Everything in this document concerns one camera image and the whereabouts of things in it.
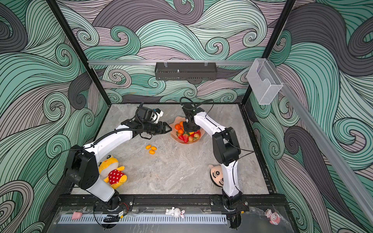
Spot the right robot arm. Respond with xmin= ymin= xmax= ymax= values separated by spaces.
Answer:
xmin=179 ymin=97 xmax=243 ymax=210

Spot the black wall tray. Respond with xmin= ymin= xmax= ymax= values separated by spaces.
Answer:
xmin=154 ymin=63 xmax=218 ymax=82

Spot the small pink eraser toy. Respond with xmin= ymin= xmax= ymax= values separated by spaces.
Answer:
xmin=71 ymin=212 xmax=83 ymax=220

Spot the pink pig figurine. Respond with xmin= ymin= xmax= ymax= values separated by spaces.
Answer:
xmin=265 ymin=209 xmax=281 ymax=225

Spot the pink fruit bowl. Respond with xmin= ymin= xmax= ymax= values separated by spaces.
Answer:
xmin=170 ymin=116 xmax=205 ymax=145

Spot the white slotted cable duct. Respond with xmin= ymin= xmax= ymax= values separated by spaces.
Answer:
xmin=57 ymin=214 xmax=228 ymax=225

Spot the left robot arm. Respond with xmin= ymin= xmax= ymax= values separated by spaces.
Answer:
xmin=63 ymin=105 xmax=172 ymax=210

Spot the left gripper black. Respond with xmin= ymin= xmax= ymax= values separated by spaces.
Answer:
xmin=143 ymin=122 xmax=173 ymax=135

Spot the pig-face plush doll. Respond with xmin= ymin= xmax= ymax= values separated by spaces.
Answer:
xmin=208 ymin=165 xmax=224 ymax=187

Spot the clear plastic wall bin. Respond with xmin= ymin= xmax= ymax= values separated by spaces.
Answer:
xmin=246 ymin=58 xmax=283 ymax=105

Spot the strawberry cluster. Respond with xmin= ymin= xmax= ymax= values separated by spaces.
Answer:
xmin=178 ymin=134 xmax=189 ymax=143

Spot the aluminium rail wall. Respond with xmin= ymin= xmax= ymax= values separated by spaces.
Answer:
xmin=268 ymin=61 xmax=373 ymax=223
xmin=87 ymin=59 xmax=253 ymax=67

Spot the yellow plush toy red dress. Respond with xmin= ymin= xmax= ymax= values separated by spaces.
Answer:
xmin=98 ymin=155 xmax=128 ymax=189

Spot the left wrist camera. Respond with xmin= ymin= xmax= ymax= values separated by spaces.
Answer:
xmin=152 ymin=108 xmax=163 ymax=123

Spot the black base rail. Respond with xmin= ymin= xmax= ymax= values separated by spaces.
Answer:
xmin=56 ymin=194 xmax=288 ymax=212

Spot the aluminium rail right wall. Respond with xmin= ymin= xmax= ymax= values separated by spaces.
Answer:
xmin=268 ymin=61 xmax=373 ymax=223

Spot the aluminium rail back wall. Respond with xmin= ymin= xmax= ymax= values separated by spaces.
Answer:
xmin=87 ymin=59 xmax=253 ymax=67

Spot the white bunny figurine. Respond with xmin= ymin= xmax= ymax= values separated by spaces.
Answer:
xmin=165 ymin=207 xmax=185 ymax=218

